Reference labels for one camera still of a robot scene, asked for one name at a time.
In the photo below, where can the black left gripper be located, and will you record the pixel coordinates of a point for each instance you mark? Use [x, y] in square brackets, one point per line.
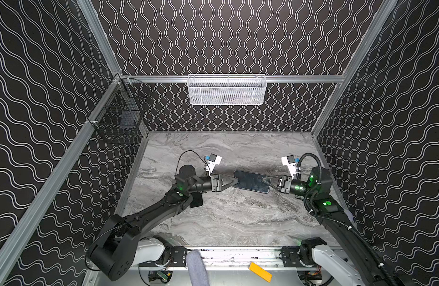
[215, 182]

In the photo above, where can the blue phone black screen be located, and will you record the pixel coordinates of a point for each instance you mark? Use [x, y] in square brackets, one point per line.
[197, 200]

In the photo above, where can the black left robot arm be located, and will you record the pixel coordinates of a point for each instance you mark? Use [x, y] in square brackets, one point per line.
[122, 242]

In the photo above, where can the black wire mesh basket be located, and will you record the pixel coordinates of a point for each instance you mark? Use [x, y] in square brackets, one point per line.
[120, 118]

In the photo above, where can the yellow plastic piece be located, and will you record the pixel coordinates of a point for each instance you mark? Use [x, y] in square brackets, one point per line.
[262, 273]

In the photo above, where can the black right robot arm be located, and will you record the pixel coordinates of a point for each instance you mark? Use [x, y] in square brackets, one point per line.
[315, 194]

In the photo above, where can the white wire mesh basket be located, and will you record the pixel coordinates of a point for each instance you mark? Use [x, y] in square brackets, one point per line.
[226, 90]

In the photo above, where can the grey cloth right side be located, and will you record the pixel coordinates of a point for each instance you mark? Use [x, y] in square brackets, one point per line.
[349, 215]

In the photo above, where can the grey cloth front rail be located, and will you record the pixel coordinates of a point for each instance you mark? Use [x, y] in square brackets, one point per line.
[196, 269]

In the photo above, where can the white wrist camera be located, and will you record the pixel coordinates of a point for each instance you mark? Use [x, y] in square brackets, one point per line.
[292, 163]
[211, 161]

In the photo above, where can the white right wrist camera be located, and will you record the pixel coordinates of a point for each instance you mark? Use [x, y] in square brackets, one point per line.
[292, 163]

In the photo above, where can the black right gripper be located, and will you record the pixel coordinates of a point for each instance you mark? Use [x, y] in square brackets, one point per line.
[284, 183]

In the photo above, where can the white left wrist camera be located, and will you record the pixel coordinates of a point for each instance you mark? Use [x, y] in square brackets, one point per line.
[211, 161]

